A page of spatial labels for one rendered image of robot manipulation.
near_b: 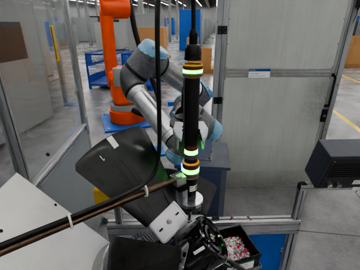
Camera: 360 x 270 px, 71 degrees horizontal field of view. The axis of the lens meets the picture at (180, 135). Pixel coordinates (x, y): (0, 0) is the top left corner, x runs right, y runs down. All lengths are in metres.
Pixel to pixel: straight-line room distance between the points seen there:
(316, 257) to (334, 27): 1.94
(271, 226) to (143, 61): 0.94
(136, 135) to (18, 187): 0.31
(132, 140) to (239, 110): 1.97
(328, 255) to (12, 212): 2.29
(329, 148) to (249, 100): 1.47
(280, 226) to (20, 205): 1.07
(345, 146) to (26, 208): 1.13
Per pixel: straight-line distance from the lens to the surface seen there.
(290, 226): 1.37
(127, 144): 0.66
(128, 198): 0.58
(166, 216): 0.66
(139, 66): 1.05
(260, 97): 2.58
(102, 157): 0.62
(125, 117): 4.56
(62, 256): 0.70
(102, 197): 1.13
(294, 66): 2.63
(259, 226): 1.32
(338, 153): 1.18
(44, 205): 0.74
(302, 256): 2.44
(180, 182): 0.63
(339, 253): 2.60
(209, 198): 0.86
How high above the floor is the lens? 1.70
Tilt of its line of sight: 24 degrees down
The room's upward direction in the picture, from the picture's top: straight up
